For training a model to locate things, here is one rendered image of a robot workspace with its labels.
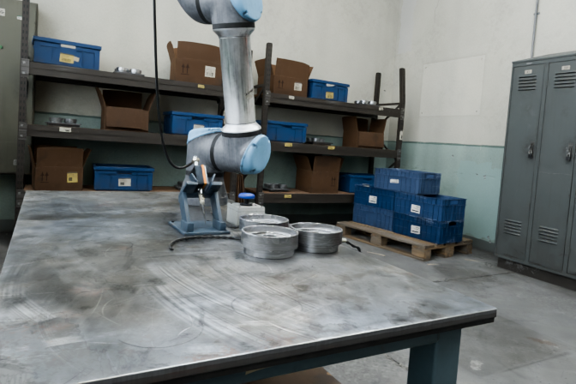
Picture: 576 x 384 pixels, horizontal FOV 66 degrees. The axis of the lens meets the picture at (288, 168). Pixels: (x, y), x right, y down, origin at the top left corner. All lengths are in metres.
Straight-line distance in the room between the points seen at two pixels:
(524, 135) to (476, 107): 1.11
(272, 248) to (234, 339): 0.32
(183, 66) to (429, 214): 2.74
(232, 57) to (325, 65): 4.54
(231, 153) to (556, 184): 3.33
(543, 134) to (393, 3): 3.07
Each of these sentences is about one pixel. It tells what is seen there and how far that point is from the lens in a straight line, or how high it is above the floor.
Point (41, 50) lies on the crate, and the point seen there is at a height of 1.61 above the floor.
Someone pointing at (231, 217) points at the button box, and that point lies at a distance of 1.09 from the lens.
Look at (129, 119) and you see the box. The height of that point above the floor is 1.10.
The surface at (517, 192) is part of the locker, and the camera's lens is 4.41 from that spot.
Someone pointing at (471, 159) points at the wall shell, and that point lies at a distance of 5.34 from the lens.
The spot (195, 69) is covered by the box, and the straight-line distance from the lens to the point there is 4.48.
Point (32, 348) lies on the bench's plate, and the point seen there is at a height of 0.80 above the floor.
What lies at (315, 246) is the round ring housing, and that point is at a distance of 0.85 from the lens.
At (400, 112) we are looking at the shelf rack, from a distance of 5.66.
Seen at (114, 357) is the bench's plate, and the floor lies 0.80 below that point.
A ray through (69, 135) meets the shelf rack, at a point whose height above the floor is 0.93.
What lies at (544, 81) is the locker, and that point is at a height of 1.66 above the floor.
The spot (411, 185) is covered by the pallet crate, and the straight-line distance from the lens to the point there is 4.65.
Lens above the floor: 1.01
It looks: 3 degrees down
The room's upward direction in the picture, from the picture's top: 4 degrees clockwise
